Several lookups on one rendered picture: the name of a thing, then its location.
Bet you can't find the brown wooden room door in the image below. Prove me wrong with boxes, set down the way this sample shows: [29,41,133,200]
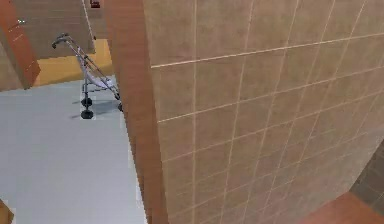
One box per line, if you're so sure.
[0,0,42,90]

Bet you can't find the grey folding stroller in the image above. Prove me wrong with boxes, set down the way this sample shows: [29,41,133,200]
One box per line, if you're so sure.
[51,32,124,120]

